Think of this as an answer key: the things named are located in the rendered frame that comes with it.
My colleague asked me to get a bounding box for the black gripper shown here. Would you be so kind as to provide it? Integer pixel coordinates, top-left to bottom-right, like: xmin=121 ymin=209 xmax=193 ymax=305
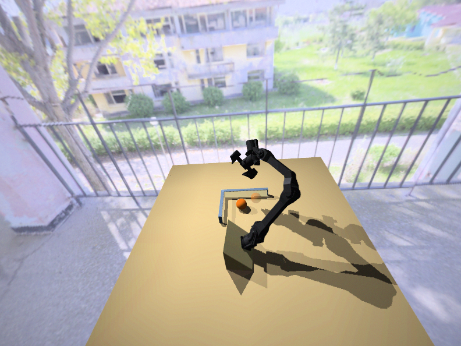
xmin=230 ymin=150 xmax=258 ymax=179

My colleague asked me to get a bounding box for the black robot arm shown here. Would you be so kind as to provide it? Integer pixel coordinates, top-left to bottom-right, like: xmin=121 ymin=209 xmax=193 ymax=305
xmin=240 ymin=139 xmax=301 ymax=251

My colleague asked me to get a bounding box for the clear l-shaped low wall with blue edges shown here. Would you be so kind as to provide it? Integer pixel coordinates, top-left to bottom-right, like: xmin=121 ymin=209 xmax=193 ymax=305
xmin=222 ymin=190 xmax=268 ymax=221

